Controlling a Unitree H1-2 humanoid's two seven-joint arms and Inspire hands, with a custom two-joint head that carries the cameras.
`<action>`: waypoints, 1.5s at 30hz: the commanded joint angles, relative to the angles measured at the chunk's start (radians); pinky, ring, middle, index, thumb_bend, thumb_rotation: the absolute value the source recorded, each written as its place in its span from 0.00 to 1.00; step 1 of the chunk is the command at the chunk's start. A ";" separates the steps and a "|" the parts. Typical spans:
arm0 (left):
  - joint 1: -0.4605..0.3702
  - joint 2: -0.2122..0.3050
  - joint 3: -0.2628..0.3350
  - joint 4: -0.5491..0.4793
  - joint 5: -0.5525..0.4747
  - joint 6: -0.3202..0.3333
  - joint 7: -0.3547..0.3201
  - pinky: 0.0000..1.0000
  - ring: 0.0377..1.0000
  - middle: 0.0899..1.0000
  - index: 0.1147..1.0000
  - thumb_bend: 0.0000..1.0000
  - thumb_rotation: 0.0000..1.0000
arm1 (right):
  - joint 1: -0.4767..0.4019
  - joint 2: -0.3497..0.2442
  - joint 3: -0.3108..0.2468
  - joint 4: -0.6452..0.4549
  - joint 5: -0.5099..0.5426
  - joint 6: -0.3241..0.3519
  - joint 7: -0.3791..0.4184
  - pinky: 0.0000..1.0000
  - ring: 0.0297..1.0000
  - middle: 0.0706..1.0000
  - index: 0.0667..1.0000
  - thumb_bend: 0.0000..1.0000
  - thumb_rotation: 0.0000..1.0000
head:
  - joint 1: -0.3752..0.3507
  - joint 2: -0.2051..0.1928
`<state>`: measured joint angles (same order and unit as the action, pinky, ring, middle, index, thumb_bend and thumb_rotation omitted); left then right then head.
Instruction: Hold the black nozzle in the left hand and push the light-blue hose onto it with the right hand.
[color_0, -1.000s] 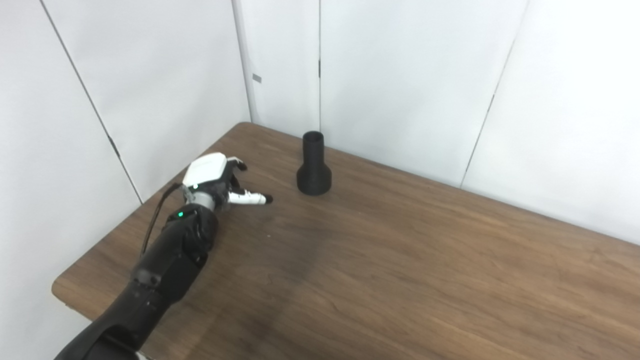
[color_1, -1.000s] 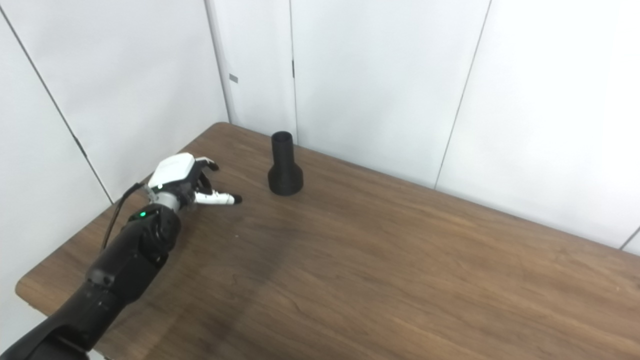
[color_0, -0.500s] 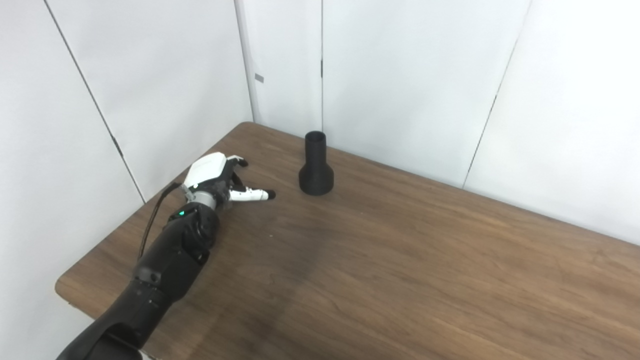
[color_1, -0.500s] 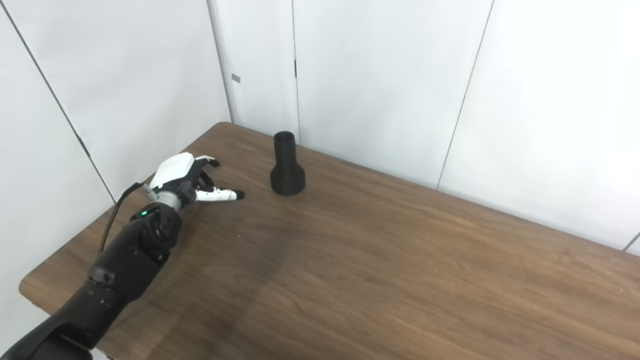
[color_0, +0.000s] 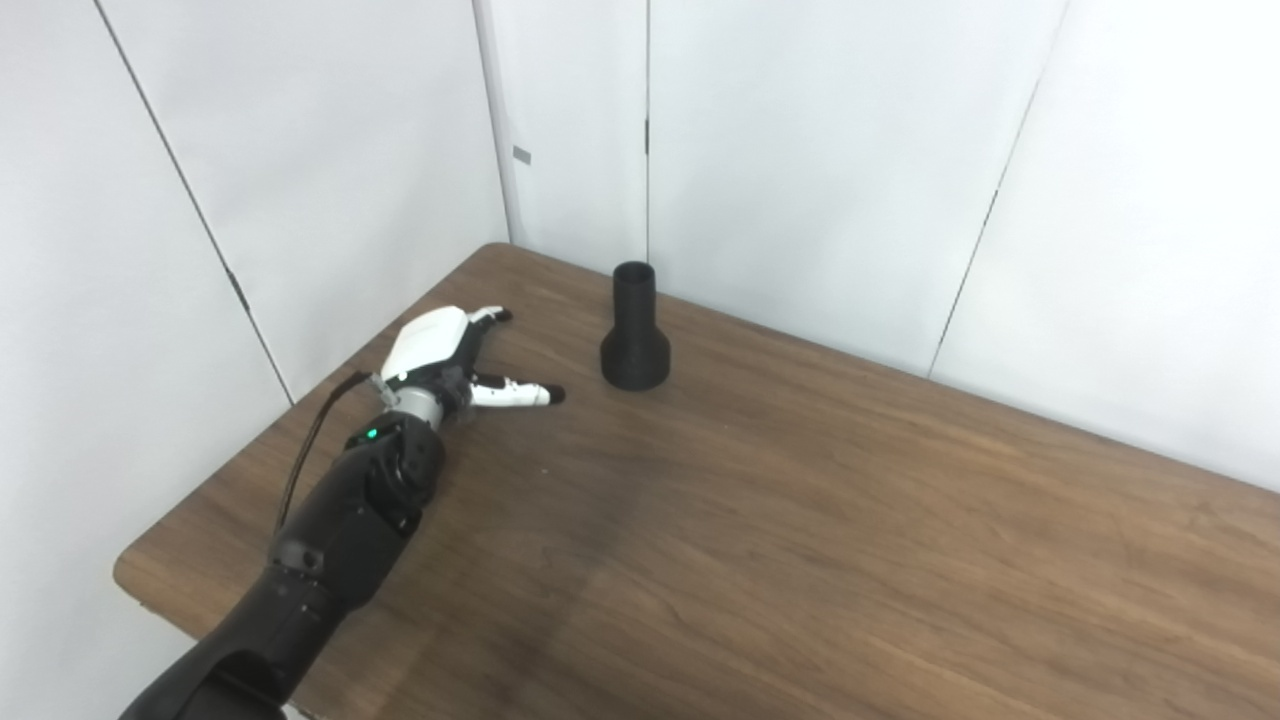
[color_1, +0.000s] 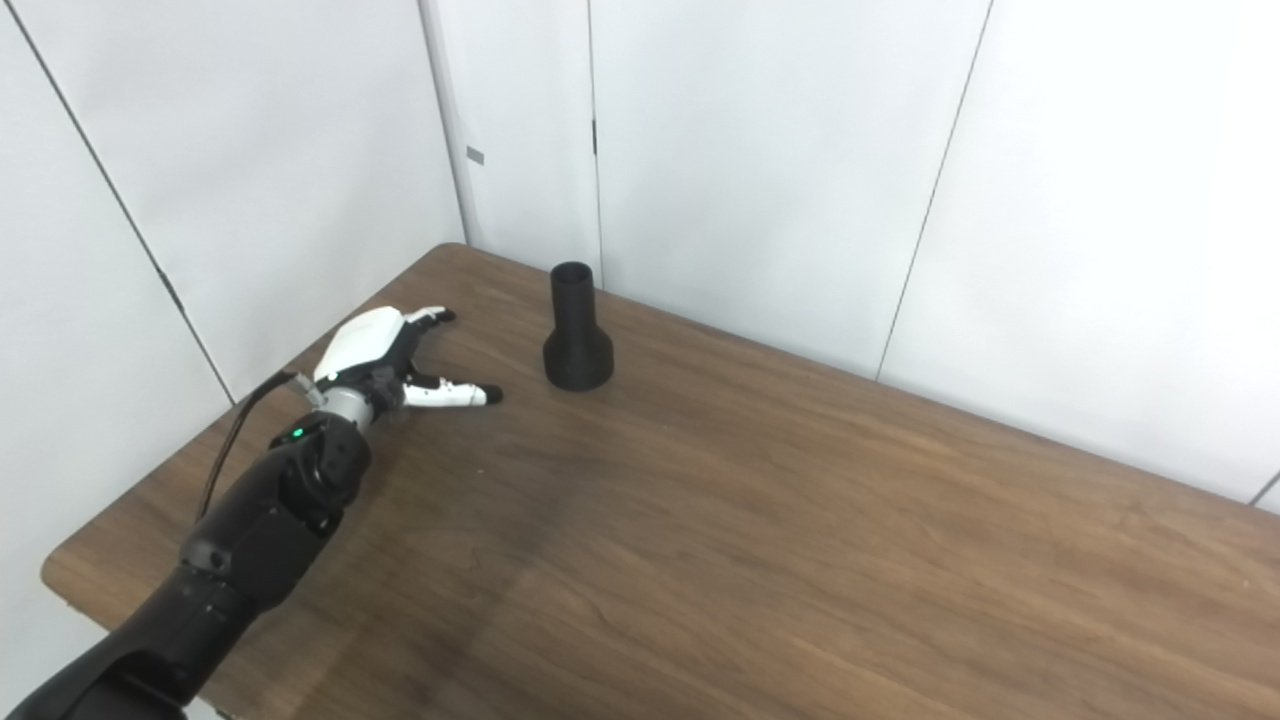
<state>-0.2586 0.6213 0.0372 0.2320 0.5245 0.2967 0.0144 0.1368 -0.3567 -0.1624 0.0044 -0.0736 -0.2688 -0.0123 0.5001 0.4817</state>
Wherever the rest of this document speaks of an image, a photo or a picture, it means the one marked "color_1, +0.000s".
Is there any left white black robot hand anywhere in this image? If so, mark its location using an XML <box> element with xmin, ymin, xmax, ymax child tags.
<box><xmin>313</xmin><ymin>306</ymin><xmax>504</xmax><ymax>413</ymax></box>

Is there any black flared nozzle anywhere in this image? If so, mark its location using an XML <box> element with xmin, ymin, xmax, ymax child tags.
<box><xmin>543</xmin><ymin>261</ymin><xmax>615</xmax><ymax>392</ymax></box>

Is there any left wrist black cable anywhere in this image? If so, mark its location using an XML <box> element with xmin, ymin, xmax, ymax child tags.
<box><xmin>195</xmin><ymin>370</ymin><xmax>326</xmax><ymax>521</ymax></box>

